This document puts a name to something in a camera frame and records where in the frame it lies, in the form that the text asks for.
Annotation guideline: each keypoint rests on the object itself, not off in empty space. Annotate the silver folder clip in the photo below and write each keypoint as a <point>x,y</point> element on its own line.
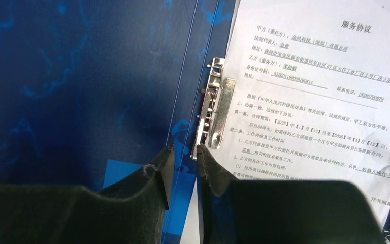
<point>215,108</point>

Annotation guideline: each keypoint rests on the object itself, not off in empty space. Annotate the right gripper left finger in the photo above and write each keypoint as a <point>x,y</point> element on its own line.
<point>131,210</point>

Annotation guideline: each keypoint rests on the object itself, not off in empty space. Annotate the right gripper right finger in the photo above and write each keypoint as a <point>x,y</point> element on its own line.
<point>233,210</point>

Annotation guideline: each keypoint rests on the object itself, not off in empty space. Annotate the blue plastic folder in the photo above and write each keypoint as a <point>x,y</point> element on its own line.
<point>92,90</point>

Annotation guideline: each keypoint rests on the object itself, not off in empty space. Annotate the white paper sheet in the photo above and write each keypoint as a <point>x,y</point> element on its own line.
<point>312,95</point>

